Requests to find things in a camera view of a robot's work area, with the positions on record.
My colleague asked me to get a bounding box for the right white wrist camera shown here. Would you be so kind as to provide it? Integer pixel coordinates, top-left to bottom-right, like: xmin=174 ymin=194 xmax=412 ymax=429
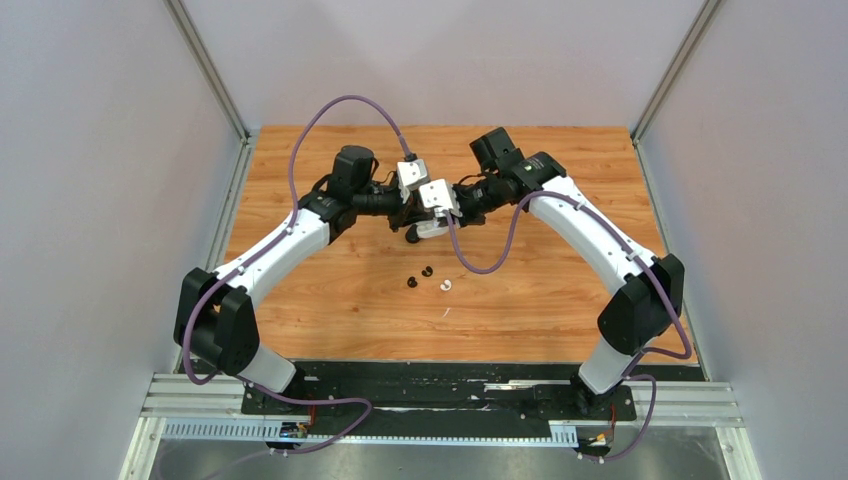
xmin=417 ymin=179 xmax=462 ymax=218

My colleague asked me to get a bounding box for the black earbud charging case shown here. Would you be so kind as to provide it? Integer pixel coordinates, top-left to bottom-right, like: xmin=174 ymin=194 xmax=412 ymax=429
xmin=405 ymin=224 xmax=422 ymax=244

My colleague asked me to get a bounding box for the aluminium frame post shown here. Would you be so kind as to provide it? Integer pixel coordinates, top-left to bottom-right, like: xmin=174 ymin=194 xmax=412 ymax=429
xmin=163 ymin=0 xmax=251 ymax=143
xmin=630 ymin=0 xmax=725 ymax=146

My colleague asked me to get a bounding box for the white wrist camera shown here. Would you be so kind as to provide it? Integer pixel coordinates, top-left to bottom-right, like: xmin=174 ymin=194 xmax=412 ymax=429
xmin=417 ymin=179 xmax=462 ymax=218
xmin=396 ymin=159 xmax=430 ymax=203

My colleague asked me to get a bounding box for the right aluminium frame post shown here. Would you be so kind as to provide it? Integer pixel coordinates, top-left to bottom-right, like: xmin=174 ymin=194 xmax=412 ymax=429
xmin=630 ymin=0 xmax=725 ymax=146

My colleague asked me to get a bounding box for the left aluminium frame post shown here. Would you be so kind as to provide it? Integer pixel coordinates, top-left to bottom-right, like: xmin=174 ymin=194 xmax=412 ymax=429
xmin=163 ymin=0 xmax=251 ymax=143

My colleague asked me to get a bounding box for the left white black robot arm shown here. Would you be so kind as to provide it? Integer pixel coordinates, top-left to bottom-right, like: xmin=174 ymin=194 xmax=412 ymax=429
xmin=173 ymin=145 xmax=429 ymax=413

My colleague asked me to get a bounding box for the white slotted cable duct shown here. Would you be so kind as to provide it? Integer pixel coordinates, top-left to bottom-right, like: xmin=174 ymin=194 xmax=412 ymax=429
xmin=161 ymin=421 xmax=580 ymax=448

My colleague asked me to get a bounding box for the white earbud charging case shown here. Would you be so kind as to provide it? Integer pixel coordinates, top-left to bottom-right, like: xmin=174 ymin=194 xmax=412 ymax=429
xmin=415 ymin=218 xmax=450 ymax=240

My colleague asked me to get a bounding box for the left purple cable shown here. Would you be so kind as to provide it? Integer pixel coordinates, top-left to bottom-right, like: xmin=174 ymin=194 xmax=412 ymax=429
xmin=182 ymin=95 xmax=419 ymax=456

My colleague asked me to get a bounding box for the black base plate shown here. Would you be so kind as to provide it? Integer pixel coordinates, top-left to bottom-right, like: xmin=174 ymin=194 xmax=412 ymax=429
xmin=176 ymin=358 xmax=708 ymax=440

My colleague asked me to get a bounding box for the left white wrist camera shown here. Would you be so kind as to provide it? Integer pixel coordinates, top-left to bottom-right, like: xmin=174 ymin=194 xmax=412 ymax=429
xmin=396 ymin=159 xmax=430 ymax=203

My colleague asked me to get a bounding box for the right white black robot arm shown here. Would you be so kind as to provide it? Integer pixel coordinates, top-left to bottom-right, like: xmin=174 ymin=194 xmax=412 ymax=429
xmin=449 ymin=127 xmax=693 ymax=418

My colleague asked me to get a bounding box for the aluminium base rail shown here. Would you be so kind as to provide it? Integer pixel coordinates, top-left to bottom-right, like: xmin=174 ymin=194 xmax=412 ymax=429
xmin=141 ymin=374 xmax=744 ymax=428

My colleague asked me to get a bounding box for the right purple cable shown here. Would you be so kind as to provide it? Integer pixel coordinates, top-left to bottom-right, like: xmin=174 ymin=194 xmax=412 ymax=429
xmin=446 ymin=190 xmax=693 ymax=463

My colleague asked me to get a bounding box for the purple cable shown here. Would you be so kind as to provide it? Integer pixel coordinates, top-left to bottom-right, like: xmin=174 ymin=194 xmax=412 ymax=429
xmin=182 ymin=95 xmax=419 ymax=456
xmin=446 ymin=190 xmax=693 ymax=463

